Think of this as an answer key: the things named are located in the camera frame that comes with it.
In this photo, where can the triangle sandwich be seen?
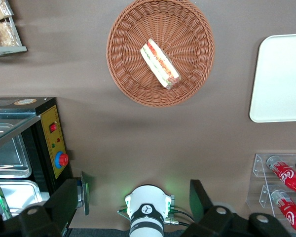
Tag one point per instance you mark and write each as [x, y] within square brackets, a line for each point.
[159, 64]

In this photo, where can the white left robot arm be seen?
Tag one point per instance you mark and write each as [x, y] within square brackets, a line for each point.
[148, 214]

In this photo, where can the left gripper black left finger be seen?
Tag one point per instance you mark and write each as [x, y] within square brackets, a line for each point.
[61, 205]

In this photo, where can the black glass food warmer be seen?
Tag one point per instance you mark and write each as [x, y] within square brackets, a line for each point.
[49, 138]

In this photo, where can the cream plastic tray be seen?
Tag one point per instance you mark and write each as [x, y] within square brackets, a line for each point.
[281, 79]

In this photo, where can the brown round wicker basket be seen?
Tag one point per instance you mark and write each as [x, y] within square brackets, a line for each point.
[187, 37]

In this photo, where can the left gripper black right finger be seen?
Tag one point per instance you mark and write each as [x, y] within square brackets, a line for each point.
[199, 205]

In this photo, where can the steel food pan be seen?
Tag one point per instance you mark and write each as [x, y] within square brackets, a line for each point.
[19, 195]
[10, 158]

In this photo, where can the clear acrylic bottle rack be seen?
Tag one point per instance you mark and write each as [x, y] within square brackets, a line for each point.
[261, 170]

